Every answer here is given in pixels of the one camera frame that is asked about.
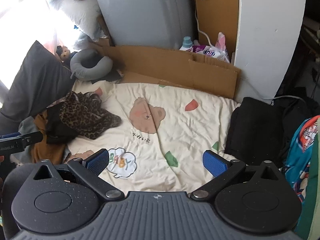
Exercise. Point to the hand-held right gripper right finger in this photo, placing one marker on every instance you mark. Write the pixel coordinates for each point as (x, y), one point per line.
(215, 165)

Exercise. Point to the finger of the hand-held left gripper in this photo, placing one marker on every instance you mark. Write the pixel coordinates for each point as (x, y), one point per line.
(31, 138)

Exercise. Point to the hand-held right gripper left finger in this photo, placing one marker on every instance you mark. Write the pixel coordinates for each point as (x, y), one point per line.
(97, 162)

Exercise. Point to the leopard print skirt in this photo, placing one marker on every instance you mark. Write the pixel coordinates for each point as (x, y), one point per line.
(85, 120)

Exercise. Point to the grey garment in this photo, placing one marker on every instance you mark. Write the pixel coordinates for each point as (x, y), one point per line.
(26, 127)

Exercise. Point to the brown garment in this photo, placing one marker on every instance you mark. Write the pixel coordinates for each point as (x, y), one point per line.
(47, 152)

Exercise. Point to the black garment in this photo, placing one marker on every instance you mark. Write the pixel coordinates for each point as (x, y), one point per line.
(53, 125)

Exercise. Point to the cream bear print blanket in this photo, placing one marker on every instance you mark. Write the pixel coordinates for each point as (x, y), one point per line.
(180, 135)

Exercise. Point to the black bag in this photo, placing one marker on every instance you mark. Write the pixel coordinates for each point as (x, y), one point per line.
(252, 127)
(297, 115)

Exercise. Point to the dark grey pillow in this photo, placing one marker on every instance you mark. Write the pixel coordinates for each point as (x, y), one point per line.
(37, 85)

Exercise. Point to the small black cloth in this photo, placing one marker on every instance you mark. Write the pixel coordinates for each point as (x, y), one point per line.
(112, 76)

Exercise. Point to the small doll toy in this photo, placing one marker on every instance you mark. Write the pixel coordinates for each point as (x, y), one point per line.
(64, 53)

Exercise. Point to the grey neck pillow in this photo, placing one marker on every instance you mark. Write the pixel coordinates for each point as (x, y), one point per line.
(100, 67)

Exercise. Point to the green cloth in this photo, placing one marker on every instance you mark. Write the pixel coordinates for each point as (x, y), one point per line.
(311, 192)

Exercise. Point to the purple and white plastic packet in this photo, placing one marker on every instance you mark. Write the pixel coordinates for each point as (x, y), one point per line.
(207, 50)

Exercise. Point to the low brown cardboard sheet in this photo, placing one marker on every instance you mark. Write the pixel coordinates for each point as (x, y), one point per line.
(160, 62)

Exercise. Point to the pink plastic bag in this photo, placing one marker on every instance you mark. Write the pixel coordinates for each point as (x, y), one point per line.
(220, 41)

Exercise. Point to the detergent bottle with teal cap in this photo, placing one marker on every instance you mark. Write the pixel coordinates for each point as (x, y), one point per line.
(186, 44)

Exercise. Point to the white pillow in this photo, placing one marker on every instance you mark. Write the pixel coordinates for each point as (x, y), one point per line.
(80, 12)

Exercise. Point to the tall brown cardboard panel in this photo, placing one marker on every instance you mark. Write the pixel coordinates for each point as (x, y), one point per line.
(217, 12)

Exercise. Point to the large grey case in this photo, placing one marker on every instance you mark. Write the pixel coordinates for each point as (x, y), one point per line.
(142, 12)

